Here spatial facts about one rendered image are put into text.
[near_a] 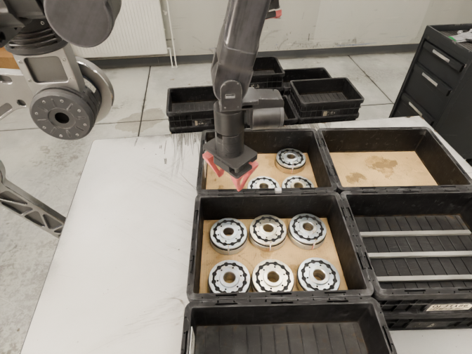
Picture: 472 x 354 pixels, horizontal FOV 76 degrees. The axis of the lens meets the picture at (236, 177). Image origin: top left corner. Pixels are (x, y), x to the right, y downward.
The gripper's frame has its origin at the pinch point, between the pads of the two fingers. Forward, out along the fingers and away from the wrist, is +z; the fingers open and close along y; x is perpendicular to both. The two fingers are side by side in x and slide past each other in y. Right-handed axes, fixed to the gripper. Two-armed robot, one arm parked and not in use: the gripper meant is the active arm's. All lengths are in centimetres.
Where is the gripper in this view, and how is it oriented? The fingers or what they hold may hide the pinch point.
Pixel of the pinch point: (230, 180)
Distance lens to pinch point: 69.0
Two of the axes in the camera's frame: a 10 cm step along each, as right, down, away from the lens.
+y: -7.1, -5.0, 4.9
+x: -7.0, 5.1, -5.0
